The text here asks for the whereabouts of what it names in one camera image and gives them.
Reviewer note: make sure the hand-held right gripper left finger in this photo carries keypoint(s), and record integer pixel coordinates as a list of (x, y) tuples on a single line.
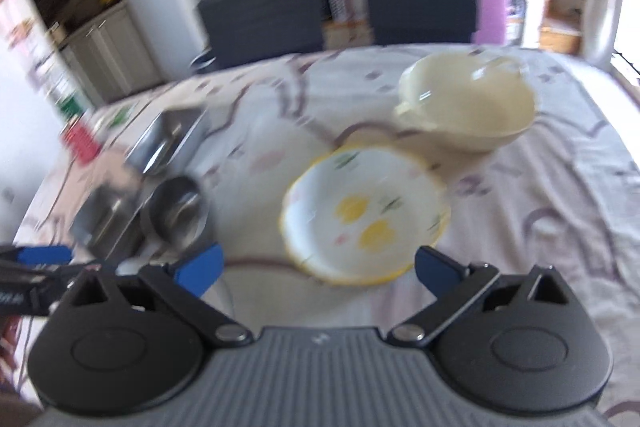
[(202, 269)]

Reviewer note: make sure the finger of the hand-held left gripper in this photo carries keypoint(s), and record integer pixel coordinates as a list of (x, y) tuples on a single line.
[(42, 254)]

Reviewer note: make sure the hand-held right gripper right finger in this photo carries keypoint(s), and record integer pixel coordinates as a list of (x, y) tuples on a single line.
[(437, 269)]

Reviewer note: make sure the round steel bowl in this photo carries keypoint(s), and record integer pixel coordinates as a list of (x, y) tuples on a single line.
[(175, 217)]

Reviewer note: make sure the wide steel tray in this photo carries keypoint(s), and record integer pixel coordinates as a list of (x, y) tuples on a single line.
[(107, 222)]

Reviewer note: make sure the yellow rimmed floral plate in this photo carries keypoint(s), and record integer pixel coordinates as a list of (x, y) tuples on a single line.
[(350, 217)]

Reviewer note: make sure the narrow steel tray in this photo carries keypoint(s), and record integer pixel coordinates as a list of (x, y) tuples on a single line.
[(170, 137)]

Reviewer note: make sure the red drink can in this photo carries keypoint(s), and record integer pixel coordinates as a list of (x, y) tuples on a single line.
[(82, 144)]

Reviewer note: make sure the printed tablecloth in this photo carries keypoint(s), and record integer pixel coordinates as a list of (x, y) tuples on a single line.
[(550, 207)]

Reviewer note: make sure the clear water bottle green label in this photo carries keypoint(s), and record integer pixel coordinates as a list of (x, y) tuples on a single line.
[(70, 103)]

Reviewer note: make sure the green packet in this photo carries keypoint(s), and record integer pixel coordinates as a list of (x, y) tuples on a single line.
[(117, 114)]

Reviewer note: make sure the grey trash bin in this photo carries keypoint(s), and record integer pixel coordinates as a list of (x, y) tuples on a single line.
[(201, 62)]

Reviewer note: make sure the beige kitchen cabinet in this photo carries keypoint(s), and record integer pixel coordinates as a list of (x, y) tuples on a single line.
[(115, 52)]

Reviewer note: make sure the dark grey chair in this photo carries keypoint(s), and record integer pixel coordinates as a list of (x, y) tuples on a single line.
[(420, 2), (260, 22)]

